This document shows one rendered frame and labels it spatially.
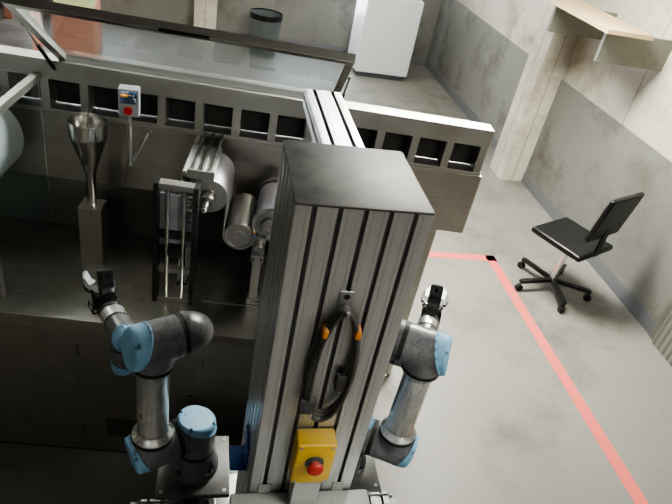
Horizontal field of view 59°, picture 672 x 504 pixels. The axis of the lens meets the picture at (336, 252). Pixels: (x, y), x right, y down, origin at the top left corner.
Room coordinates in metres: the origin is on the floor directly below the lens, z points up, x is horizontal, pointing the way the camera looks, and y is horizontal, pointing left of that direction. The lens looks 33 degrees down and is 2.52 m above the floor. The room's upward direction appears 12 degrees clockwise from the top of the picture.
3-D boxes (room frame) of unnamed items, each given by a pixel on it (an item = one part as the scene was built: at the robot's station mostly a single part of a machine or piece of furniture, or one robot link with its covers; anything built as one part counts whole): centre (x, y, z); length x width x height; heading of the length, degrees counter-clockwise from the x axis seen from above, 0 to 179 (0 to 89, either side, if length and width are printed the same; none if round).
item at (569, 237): (3.94, -1.68, 0.48); 0.61 x 0.61 x 0.96
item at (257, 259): (1.97, 0.31, 1.05); 0.06 x 0.05 x 0.31; 9
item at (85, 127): (2.01, 1.01, 1.50); 0.14 x 0.14 x 0.06
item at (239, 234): (2.12, 0.41, 1.17); 0.26 x 0.12 x 0.12; 9
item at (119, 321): (1.30, 0.58, 1.21); 0.11 x 0.08 x 0.09; 41
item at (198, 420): (1.18, 0.31, 0.98); 0.13 x 0.12 x 0.14; 131
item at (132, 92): (1.96, 0.82, 1.66); 0.07 x 0.07 x 0.10; 15
